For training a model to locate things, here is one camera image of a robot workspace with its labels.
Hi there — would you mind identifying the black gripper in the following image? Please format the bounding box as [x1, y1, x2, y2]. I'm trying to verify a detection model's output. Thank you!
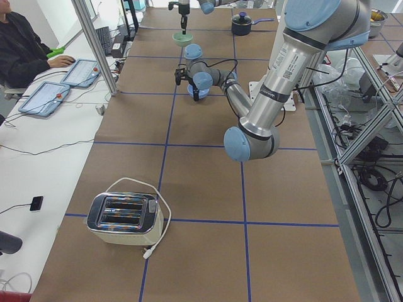
[179, 6, 190, 35]
[188, 77, 200, 101]

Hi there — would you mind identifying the blue bowl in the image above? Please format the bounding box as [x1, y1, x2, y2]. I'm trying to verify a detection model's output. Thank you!
[187, 84, 210, 99]

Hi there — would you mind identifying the green bowl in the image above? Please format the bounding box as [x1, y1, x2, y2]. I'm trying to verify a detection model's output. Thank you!
[172, 31, 193, 47]

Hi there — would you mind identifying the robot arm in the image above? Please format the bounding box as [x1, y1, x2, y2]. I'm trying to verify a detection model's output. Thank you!
[169, 0, 236, 34]
[176, 1, 372, 162]

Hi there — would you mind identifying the dark blue saucepan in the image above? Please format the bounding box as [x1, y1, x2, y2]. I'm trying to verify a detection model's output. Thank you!
[231, 11, 275, 36]

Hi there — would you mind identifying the black keyboard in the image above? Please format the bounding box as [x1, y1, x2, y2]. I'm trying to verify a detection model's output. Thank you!
[95, 26, 112, 56]

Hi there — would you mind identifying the blue teach pendant far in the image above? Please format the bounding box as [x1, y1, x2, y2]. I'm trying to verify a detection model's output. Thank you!
[60, 59, 100, 88]

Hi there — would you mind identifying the blue teach pendant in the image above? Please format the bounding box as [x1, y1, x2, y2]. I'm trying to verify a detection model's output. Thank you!
[60, 59, 100, 88]
[18, 81, 71, 117]

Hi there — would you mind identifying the blue teach pendant near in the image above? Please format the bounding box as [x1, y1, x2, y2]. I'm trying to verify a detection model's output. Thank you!
[18, 81, 71, 117]

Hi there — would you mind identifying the cream toaster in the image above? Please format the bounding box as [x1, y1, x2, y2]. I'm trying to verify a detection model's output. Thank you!
[86, 192, 164, 246]

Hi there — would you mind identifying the brown paper table mat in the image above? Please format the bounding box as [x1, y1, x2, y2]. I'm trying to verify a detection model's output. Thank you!
[32, 8, 360, 301]

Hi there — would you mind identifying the seated person in black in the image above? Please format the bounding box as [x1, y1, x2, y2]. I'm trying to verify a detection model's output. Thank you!
[1, 1, 72, 88]

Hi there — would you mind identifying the small black square device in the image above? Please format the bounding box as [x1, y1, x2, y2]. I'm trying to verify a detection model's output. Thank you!
[30, 196, 43, 211]

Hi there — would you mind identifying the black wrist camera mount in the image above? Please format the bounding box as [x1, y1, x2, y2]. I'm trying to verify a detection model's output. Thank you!
[174, 67, 189, 86]
[168, 1, 179, 10]

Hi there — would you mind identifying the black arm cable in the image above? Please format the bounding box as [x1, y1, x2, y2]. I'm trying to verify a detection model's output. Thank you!
[179, 59, 287, 128]

